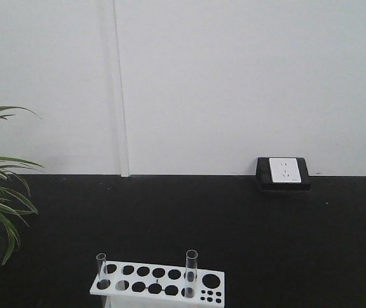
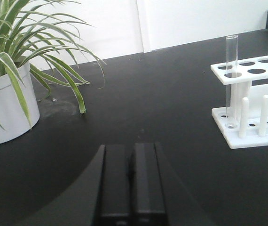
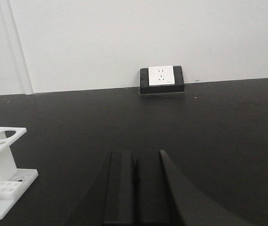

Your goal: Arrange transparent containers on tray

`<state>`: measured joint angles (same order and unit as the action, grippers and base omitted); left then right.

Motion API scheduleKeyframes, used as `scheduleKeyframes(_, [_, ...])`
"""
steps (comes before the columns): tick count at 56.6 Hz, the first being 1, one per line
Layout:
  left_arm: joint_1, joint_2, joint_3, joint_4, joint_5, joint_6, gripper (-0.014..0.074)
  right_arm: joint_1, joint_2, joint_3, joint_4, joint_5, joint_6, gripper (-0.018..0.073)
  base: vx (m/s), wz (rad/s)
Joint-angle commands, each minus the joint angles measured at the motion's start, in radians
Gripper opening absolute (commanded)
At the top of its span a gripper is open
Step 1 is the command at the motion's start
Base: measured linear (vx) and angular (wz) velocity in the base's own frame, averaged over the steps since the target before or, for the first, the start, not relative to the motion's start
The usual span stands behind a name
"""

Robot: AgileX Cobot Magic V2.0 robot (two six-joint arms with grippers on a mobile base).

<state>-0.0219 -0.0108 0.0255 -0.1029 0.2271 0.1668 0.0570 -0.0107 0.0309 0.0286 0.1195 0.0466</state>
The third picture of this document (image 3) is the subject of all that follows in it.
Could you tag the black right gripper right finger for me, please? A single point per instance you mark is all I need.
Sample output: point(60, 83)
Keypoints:
point(168, 198)

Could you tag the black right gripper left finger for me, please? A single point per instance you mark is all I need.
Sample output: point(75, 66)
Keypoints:
point(110, 199)

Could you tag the white test tube rack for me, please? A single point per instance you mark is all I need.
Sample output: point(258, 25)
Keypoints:
point(13, 181)

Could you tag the white wall power socket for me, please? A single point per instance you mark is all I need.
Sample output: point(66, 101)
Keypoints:
point(161, 79)

